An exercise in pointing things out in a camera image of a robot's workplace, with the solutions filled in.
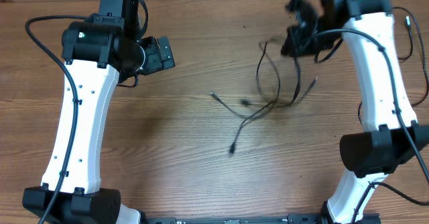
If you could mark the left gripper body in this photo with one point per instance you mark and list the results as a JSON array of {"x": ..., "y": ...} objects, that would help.
[{"x": 153, "y": 61}]

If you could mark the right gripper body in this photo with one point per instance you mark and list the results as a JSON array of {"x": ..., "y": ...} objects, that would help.
[{"x": 303, "y": 37}]

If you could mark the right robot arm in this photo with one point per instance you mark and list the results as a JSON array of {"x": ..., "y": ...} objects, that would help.
[{"x": 391, "y": 133}]

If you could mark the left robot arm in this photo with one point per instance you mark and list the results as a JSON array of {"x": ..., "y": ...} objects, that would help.
[{"x": 100, "y": 52}]

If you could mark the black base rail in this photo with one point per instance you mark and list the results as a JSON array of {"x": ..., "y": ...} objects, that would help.
[{"x": 231, "y": 220}]

